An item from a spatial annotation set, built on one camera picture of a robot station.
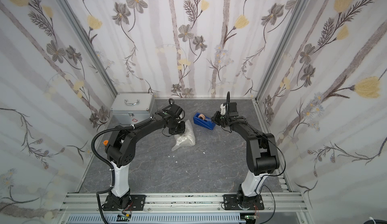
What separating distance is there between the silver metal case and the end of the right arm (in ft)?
1.49

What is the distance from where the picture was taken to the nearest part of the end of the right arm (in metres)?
0.70

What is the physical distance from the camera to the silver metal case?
96cm
